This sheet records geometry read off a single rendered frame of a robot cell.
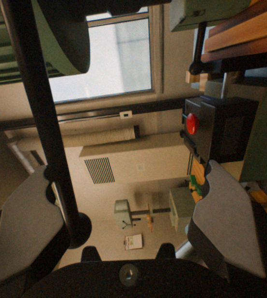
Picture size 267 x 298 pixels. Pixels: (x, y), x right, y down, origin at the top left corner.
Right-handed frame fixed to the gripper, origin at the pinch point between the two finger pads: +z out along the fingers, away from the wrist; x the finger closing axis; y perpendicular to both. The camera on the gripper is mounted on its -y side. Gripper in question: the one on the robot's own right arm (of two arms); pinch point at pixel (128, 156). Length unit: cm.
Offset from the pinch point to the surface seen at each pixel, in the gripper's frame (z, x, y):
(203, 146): 6.5, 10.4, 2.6
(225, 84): 11.4, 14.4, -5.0
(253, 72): 14.6, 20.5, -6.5
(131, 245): 135, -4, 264
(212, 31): 19.2, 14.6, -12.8
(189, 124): 8.0, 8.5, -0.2
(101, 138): 137, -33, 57
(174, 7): 12.9, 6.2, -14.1
